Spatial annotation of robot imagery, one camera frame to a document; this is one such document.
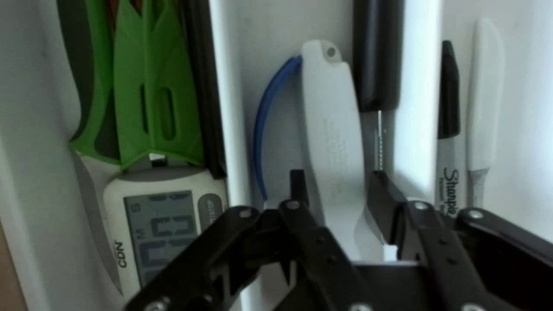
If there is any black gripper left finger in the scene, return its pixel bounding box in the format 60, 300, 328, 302
123, 169, 370, 311

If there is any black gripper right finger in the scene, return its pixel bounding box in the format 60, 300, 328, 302
365, 169, 553, 311

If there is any white tool with blue strap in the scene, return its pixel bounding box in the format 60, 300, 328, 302
251, 37, 368, 262

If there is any white drawer organizer tray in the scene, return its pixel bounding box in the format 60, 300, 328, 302
0, 0, 553, 311

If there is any black Sharpie marker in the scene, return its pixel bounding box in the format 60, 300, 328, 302
435, 37, 463, 217

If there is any white digital kitchen timer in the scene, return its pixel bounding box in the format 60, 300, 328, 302
71, 151, 230, 302

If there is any green knife sheath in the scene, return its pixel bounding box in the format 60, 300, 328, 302
112, 0, 207, 169

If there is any black handled metal skewer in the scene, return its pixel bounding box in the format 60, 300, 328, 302
351, 0, 406, 174

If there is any green gray knife handle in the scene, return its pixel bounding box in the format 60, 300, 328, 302
57, 0, 124, 165

